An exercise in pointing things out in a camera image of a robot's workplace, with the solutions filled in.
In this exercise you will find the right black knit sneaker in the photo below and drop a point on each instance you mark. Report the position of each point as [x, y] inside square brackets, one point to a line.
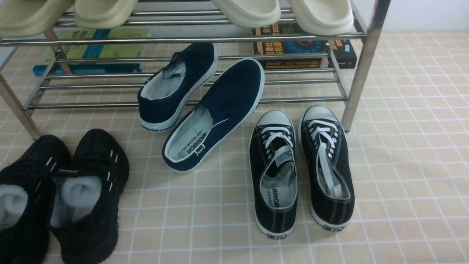
[93, 238]

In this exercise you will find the white foam roll left sneaker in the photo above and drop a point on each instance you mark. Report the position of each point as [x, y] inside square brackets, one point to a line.
[13, 201]

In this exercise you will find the navy slip-on shoe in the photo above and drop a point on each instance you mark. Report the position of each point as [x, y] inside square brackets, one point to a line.
[164, 95]
[231, 99]

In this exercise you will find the white foam roll sneaker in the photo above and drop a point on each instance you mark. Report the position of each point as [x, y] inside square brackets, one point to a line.
[13, 201]
[74, 199]

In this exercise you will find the left black knit sneaker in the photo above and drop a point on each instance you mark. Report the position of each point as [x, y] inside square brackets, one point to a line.
[27, 241]

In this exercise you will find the black and orange book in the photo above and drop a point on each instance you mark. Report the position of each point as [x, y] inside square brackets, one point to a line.
[303, 50]

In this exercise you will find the cream slipper far right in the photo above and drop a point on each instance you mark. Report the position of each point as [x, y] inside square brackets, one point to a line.
[323, 17]

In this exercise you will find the navy slip-on shoe front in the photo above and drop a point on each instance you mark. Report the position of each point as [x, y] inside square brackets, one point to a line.
[231, 99]

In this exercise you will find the black knit sneaker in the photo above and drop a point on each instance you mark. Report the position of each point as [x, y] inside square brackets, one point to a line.
[27, 241]
[93, 238]

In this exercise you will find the metal shoe rack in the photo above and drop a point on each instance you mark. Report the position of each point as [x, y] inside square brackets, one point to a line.
[58, 68]

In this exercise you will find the cream slipper far left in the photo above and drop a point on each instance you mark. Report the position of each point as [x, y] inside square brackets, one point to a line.
[25, 18]

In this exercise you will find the green and blue book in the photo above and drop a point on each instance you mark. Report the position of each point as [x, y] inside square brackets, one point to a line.
[98, 51]

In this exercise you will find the black canvas lace-up shoe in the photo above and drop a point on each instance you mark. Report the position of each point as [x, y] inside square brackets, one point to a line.
[271, 153]
[323, 142]

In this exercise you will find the navy slip-on shoe rear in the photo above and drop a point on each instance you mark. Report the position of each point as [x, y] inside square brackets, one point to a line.
[164, 95]

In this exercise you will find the white foam roll right sneaker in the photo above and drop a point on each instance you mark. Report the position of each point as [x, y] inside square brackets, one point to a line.
[74, 199]

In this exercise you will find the cream slipper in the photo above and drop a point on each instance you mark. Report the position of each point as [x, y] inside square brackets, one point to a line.
[323, 17]
[250, 13]
[102, 14]
[25, 18]

